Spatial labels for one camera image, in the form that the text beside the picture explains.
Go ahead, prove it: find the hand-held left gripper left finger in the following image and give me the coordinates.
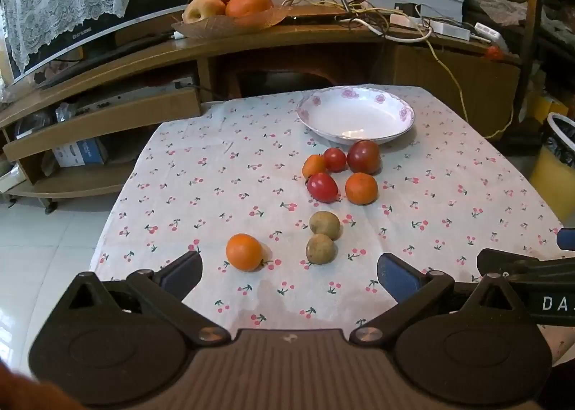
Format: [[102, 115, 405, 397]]
[[58, 251, 232, 348]]

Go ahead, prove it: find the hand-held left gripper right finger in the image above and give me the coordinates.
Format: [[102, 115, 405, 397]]
[[349, 252, 528, 346]]

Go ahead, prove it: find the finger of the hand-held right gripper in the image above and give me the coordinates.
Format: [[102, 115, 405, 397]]
[[556, 227, 575, 252], [476, 248, 575, 280]]

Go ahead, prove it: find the orange tangerine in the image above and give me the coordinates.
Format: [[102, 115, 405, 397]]
[[225, 233, 265, 273], [345, 172, 379, 206]]

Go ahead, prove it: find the brown kiwi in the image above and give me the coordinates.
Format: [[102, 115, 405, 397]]
[[305, 234, 337, 265], [309, 211, 341, 241]]

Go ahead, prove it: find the bright red tomato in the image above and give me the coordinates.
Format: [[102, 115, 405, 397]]
[[307, 172, 339, 204]]

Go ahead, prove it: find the large dark red apple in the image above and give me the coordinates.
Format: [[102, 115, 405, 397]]
[[347, 139, 382, 176]]

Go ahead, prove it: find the small red tomato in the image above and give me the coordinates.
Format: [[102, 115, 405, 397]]
[[322, 147, 348, 173]]

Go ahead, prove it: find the small tangerine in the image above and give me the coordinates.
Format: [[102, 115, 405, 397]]
[[302, 155, 328, 181]]

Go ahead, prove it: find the white floral plate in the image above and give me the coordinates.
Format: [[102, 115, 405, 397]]
[[295, 86, 416, 145]]

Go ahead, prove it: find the yellow trash bin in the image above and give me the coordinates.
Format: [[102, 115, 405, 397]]
[[529, 112, 575, 200]]

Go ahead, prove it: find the cherry print tablecloth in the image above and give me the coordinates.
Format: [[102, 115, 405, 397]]
[[89, 84, 575, 332]]

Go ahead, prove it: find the blue and white box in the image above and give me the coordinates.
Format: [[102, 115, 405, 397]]
[[53, 138, 109, 168]]

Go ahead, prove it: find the silver media player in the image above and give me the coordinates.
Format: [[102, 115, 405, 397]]
[[67, 76, 195, 119]]

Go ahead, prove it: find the white handheld device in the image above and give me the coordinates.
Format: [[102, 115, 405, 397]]
[[474, 22, 509, 54]]

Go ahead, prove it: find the dark storage shelf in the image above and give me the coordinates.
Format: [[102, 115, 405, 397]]
[[465, 0, 575, 123]]

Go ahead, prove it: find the white rectangular box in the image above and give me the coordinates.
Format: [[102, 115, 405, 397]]
[[429, 19, 472, 41]]

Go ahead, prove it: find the wooden television stand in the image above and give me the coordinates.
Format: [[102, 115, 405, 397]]
[[0, 5, 524, 213]]

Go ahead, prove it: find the glass fruit dish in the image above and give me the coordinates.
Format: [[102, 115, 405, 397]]
[[171, 5, 295, 40]]

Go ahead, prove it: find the white power strip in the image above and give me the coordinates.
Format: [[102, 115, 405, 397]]
[[390, 13, 433, 32]]

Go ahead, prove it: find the yellow apple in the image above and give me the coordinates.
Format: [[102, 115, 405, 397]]
[[183, 0, 226, 24]]

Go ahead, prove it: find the yellow cable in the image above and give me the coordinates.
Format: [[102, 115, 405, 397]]
[[283, 0, 515, 140]]

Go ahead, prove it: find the white cable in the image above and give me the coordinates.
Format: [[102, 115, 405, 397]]
[[337, 14, 436, 43]]

